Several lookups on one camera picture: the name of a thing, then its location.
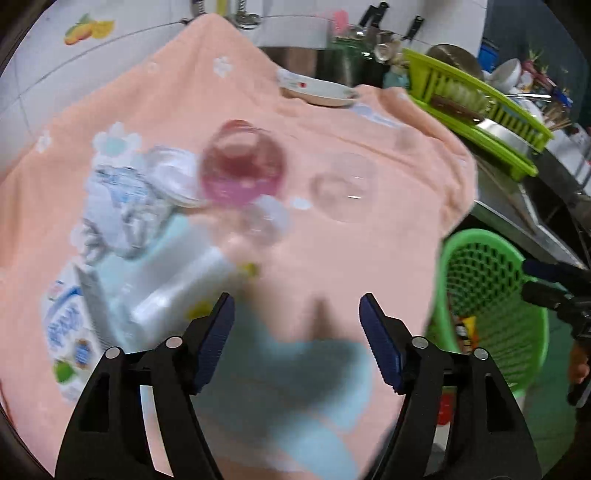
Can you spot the small clear plastic cup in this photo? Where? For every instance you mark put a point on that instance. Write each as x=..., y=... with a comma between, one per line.
x=268, y=221

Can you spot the blue plastic container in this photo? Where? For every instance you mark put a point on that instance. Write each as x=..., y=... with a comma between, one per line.
x=488, y=53

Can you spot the bundle of wooden chopsticks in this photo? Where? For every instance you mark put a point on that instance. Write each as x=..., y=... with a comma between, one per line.
x=558, y=117

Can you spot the green plastic basket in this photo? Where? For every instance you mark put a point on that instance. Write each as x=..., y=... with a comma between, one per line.
x=436, y=300

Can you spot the red plastic stool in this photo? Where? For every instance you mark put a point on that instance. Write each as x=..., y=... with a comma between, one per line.
x=445, y=408

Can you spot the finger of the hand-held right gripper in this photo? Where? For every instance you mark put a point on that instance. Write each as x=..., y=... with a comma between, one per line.
x=545, y=294
x=551, y=271

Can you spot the green glass utensil jar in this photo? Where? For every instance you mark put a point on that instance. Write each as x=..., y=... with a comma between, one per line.
x=353, y=62

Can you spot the metal faucet pipe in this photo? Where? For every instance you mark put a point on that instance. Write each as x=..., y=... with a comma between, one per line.
x=247, y=16

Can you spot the metal water pipe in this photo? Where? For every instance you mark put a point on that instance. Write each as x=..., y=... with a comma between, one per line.
x=198, y=7

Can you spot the white and blue milk carton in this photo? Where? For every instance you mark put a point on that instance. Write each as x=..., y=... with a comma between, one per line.
x=69, y=323

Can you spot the white and blue foil wrapper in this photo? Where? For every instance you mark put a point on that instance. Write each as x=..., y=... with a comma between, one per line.
x=124, y=207

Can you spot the steel sink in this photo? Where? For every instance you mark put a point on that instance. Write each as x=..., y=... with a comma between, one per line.
x=549, y=226

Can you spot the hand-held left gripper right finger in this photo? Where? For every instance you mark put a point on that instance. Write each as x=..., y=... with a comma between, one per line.
x=378, y=341

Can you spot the white lidded paper cup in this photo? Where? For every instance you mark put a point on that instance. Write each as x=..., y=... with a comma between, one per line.
x=180, y=286

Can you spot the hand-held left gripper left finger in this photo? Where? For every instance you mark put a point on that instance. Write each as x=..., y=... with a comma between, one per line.
x=214, y=341

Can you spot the white bowl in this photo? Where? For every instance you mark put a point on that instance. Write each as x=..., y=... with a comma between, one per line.
x=507, y=74

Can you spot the white ceramic plate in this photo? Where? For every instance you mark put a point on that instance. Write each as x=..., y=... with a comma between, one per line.
x=318, y=90

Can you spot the peach flower-print towel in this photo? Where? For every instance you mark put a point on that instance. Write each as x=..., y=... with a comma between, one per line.
x=392, y=230

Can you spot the pink brush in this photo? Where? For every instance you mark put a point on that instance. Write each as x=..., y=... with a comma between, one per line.
x=341, y=22

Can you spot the red translucent plastic cup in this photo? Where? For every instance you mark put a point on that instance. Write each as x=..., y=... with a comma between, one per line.
x=240, y=184

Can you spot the metal ladle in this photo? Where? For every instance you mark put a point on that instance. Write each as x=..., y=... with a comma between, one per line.
x=383, y=51

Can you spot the black and yellow box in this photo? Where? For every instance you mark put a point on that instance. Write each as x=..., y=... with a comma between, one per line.
x=465, y=334

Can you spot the person's right hand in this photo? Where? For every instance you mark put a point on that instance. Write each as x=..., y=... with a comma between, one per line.
x=581, y=364

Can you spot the green plastic dish rack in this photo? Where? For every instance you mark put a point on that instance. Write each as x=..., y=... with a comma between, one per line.
x=508, y=117

